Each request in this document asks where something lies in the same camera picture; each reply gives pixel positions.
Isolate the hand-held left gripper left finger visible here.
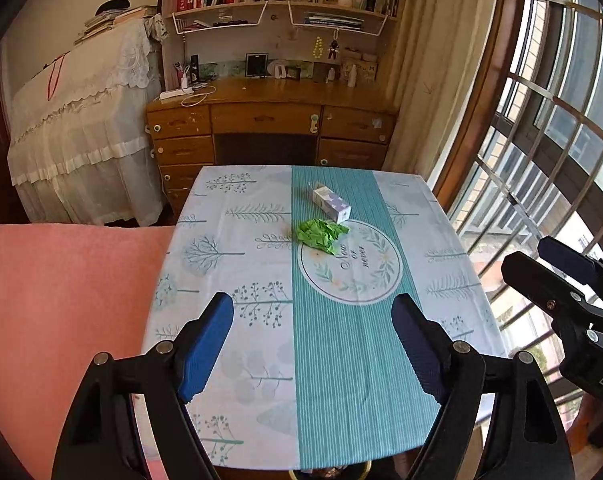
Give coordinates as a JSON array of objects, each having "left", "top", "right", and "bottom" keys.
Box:
[{"left": 51, "top": 291, "right": 235, "bottom": 480}]

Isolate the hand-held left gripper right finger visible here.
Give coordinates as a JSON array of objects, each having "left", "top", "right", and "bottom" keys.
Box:
[{"left": 391, "top": 293, "right": 575, "bottom": 480}]

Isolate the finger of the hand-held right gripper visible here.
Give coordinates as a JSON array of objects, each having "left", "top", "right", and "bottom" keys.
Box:
[
  {"left": 537, "top": 236, "right": 603, "bottom": 306},
  {"left": 500, "top": 251, "right": 603, "bottom": 347}
]

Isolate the green paper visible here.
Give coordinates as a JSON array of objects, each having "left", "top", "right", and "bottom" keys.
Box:
[{"left": 295, "top": 217, "right": 351, "bottom": 255}]

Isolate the cream rimmed blue trash bin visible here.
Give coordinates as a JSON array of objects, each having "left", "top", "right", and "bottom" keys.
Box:
[{"left": 287, "top": 462, "right": 375, "bottom": 480}]

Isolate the small white patterned box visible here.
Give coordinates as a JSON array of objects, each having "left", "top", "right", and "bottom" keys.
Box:
[{"left": 309, "top": 182, "right": 353, "bottom": 223}]

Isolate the person's right hand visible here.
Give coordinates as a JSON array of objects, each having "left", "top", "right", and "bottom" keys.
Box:
[{"left": 569, "top": 391, "right": 593, "bottom": 453}]

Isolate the pink bed blanket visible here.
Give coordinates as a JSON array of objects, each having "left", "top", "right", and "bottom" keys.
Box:
[{"left": 0, "top": 224, "right": 177, "bottom": 480}]

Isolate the wooden desk with drawers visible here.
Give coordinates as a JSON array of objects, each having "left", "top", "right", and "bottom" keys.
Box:
[{"left": 146, "top": 76, "right": 399, "bottom": 221}]

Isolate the beige curtain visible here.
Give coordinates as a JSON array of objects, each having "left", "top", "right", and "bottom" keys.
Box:
[{"left": 381, "top": 0, "right": 505, "bottom": 191}]

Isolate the white lace furniture cover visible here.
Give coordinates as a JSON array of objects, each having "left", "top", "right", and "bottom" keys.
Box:
[{"left": 6, "top": 15, "right": 164, "bottom": 227}]

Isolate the wooden bookshelf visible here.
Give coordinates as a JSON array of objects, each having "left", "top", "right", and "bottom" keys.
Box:
[{"left": 160, "top": 0, "right": 407, "bottom": 81}]

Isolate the stack of books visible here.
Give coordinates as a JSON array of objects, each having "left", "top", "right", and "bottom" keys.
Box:
[{"left": 74, "top": 5, "right": 157, "bottom": 43}]

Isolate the wooden window frame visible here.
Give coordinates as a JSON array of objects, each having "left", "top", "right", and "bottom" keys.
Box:
[{"left": 429, "top": 0, "right": 537, "bottom": 206}]

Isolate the white cable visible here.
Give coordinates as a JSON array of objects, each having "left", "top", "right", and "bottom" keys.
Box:
[{"left": 181, "top": 85, "right": 217, "bottom": 107}]

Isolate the black photo frame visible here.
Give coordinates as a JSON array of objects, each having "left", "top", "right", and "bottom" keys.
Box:
[{"left": 245, "top": 52, "right": 269, "bottom": 78}]

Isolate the white wire shelf basket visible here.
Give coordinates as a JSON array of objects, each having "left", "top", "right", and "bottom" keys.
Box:
[
  {"left": 287, "top": 0, "right": 388, "bottom": 36},
  {"left": 172, "top": 0, "right": 269, "bottom": 36}
]

